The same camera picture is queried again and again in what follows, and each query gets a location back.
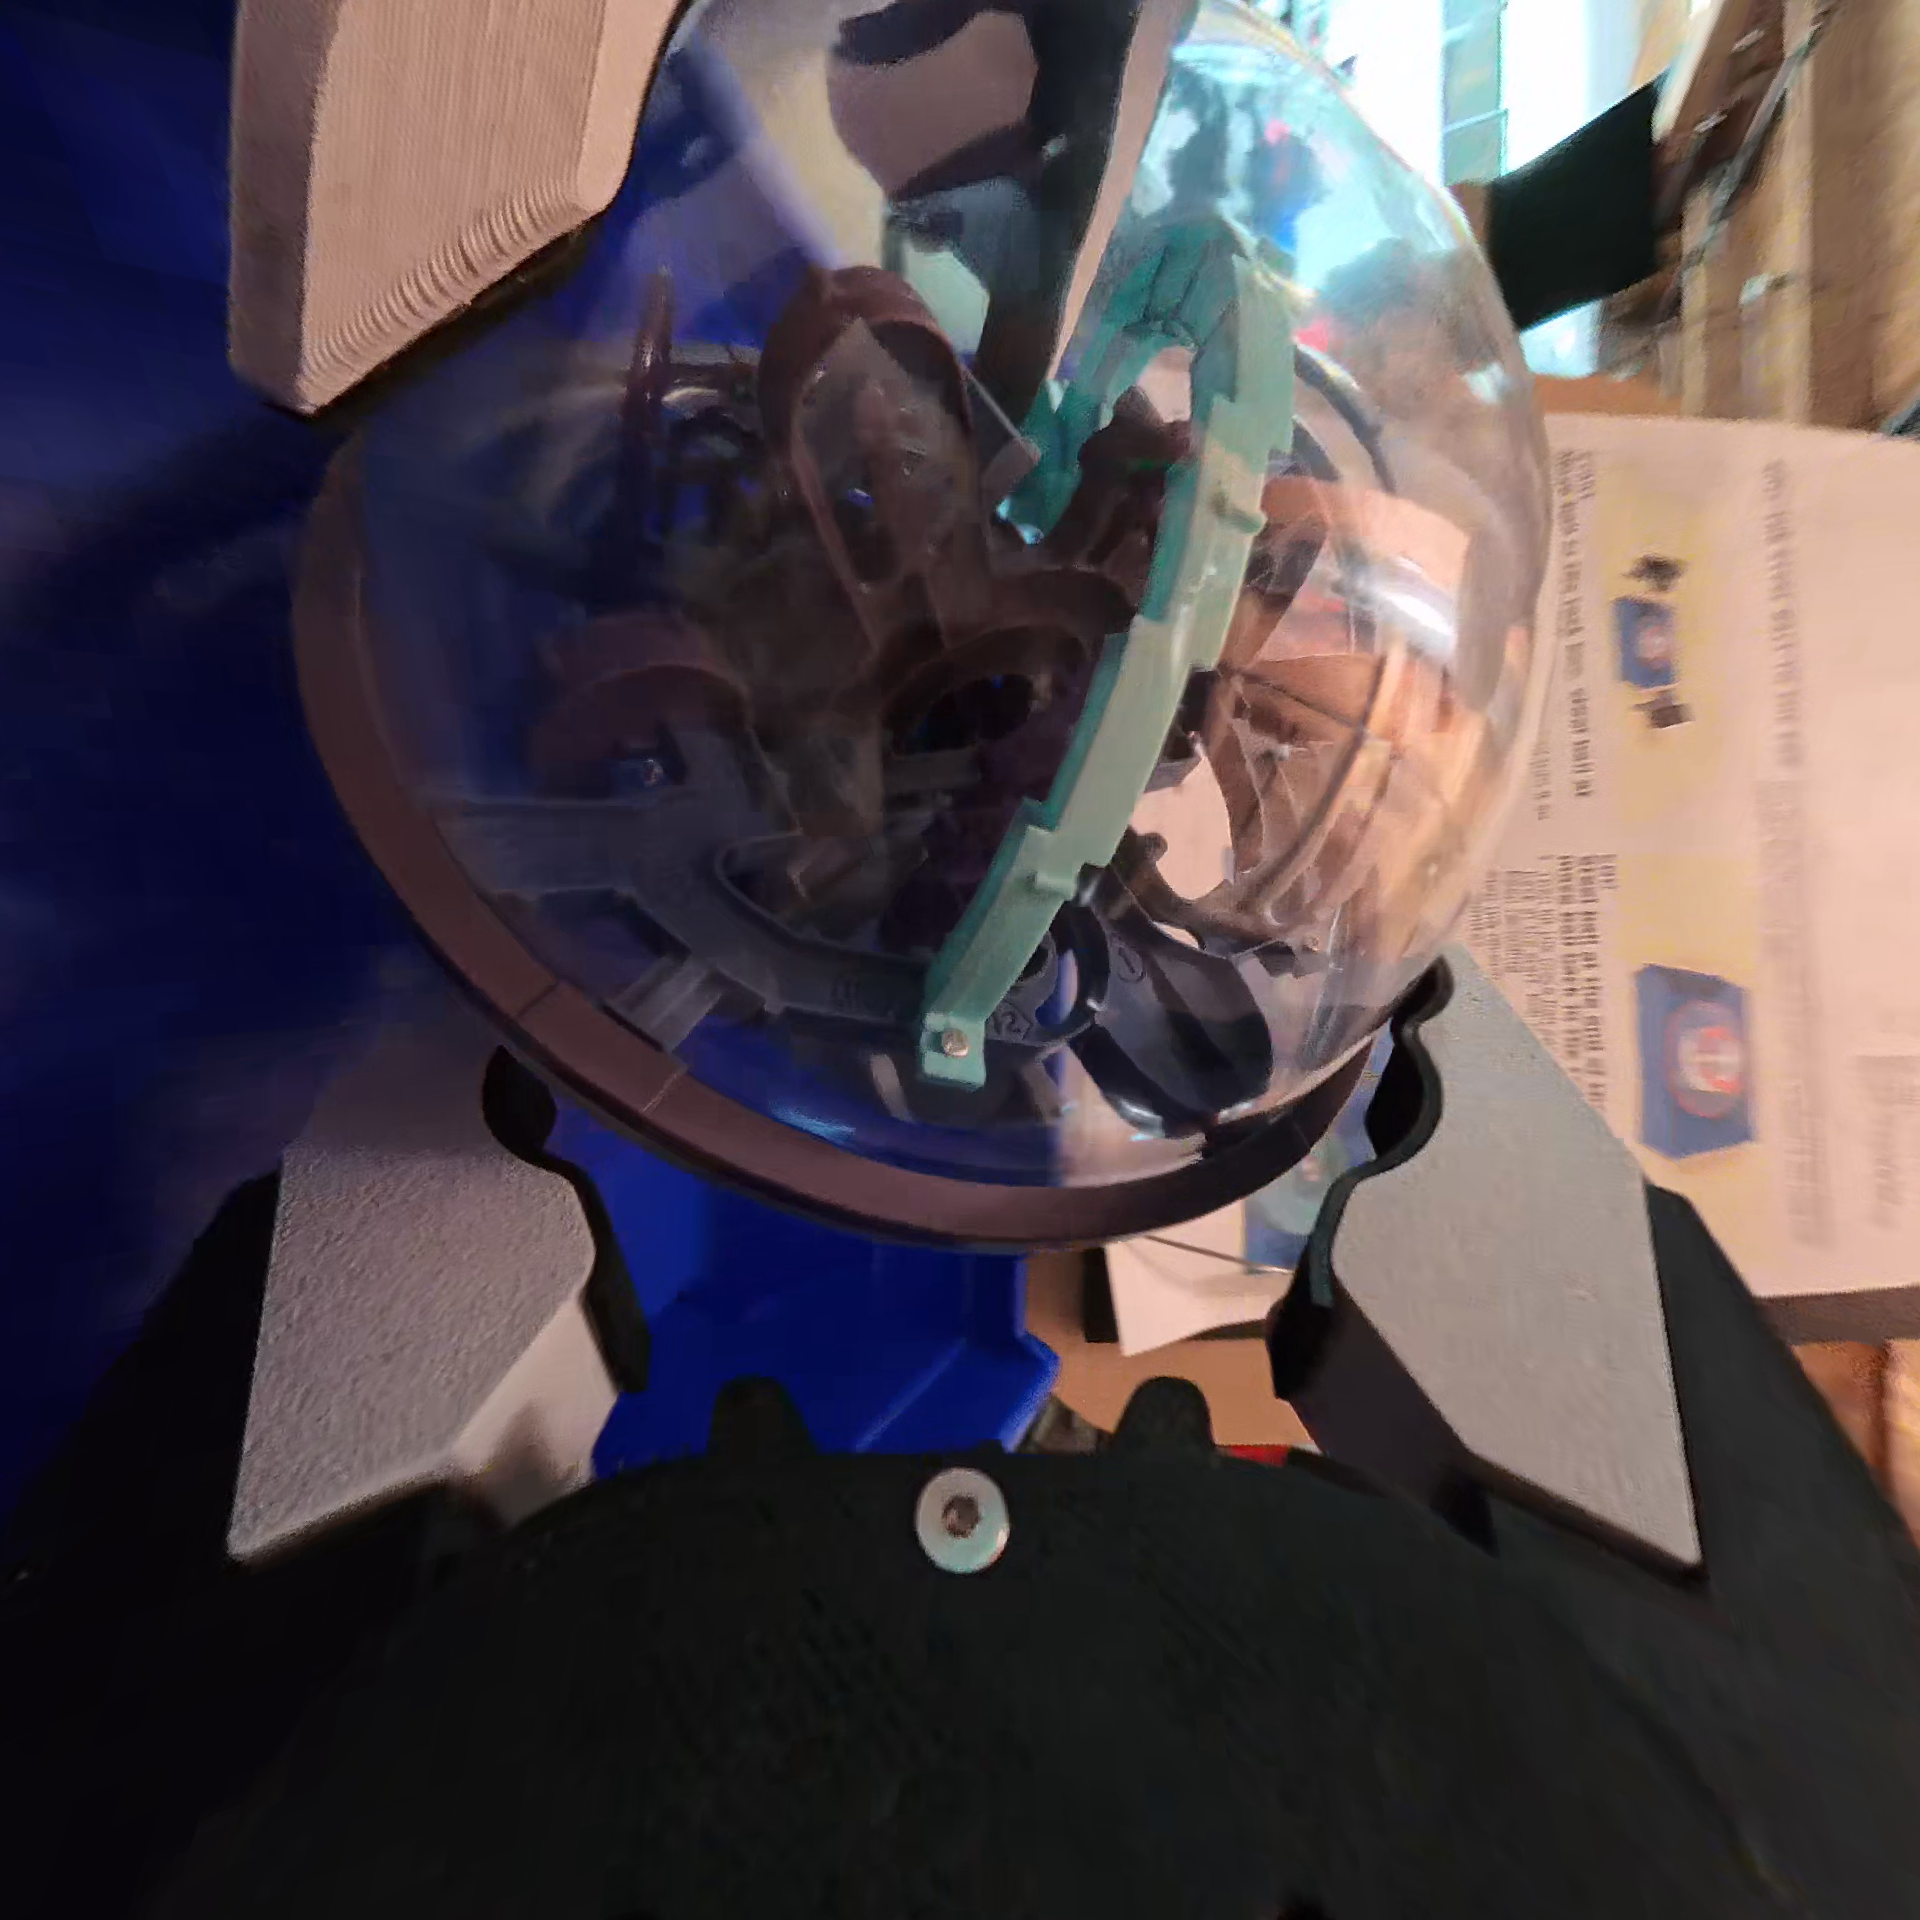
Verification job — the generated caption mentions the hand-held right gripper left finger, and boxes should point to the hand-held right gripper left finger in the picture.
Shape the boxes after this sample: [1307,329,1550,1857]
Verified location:
[227,1035,655,1565]

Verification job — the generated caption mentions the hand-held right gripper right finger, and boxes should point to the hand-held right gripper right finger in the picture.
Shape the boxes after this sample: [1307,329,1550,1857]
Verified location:
[1265,956,1708,1572]

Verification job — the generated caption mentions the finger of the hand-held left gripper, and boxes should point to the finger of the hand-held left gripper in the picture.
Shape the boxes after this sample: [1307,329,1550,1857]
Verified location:
[830,0,1206,430]
[227,0,708,422]

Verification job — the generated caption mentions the clear maze ball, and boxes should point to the clear maze ball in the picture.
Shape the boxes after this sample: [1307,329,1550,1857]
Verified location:
[289,0,1557,1250]

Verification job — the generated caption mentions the blue plastic bin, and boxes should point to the blue plastic bin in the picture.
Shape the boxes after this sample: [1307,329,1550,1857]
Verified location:
[0,0,1063,1486]

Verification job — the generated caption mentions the black panel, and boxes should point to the black panel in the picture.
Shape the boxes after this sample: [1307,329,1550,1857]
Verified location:
[1478,75,1670,335]

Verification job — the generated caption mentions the folded printed desk sheet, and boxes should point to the folded printed desk sheet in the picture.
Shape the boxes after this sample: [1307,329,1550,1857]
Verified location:
[1462,412,1920,1302]

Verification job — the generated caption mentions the stacked cardboard boxes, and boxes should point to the stacked cardboard boxes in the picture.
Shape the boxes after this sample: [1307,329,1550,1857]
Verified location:
[1598,0,1920,440]

